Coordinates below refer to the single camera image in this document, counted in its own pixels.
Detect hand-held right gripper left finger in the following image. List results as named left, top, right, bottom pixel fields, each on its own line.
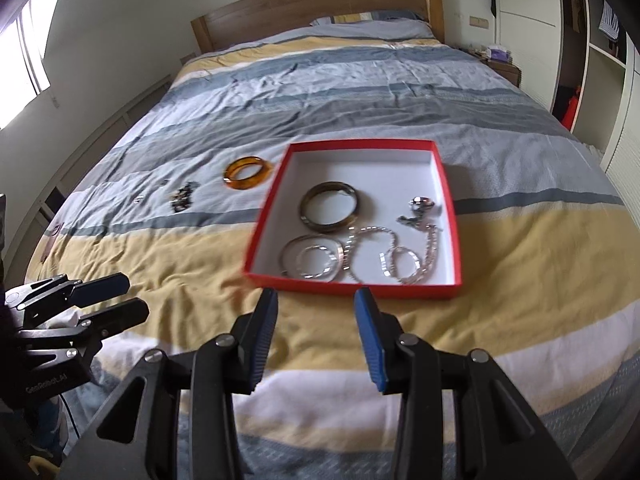
left=57, top=287, right=279, bottom=480

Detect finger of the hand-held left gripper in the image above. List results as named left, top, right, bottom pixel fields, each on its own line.
left=5, top=273, right=131, bottom=328
left=17, top=298, right=150, bottom=361

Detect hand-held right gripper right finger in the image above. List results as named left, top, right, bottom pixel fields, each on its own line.
left=353, top=286, right=576, bottom=480

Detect thin gold bangle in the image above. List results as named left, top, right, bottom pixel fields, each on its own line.
left=280, top=234, right=348, bottom=280

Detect shiny silver bangle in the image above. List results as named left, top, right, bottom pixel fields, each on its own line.
left=296, top=244, right=342, bottom=281

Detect silver chain necklace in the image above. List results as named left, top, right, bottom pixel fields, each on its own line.
left=380, top=225, right=443, bottom=286

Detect dark green bangle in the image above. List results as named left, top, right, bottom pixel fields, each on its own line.
left=300, top=181, right=362, bottom=233

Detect silver charm pendant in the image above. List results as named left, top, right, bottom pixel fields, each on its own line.
left=397, top=196, right=437, bottom=226

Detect red cardboard box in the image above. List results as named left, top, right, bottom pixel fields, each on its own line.
left=243, top=140, right=463, bottom=301

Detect amber bangle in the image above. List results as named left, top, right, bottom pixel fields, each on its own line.
left=223, top=157, right=274, bottom=192

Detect window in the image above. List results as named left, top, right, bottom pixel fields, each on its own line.
left=0, top=0, right=51, bottom=131

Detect wooden nightstand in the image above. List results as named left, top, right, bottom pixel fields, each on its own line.
left=470, top=45, right=523, bottom=86

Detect red bag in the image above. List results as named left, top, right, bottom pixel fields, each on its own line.
left=562, top=85, right=583, bottom=128

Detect striped pillow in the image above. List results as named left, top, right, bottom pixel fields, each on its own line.
left=310, top=10, right=435, bottom=40

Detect wooden headboard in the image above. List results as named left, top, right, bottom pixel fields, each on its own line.
left=191, top=0, right=446, bottom=53

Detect open white shelf unit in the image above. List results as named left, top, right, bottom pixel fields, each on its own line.
left=575, top=25, right=640, bottom=176

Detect white wardrobe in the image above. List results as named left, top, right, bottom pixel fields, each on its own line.
left=490, top=0, right=566, bottom=111

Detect hanging clothes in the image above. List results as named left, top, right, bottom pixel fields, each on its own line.
left=600, top=0, right=622, bottom=42

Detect dark stone bead bracelet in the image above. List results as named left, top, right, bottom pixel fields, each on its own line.
left=169, top=183, right=197, bottom=212

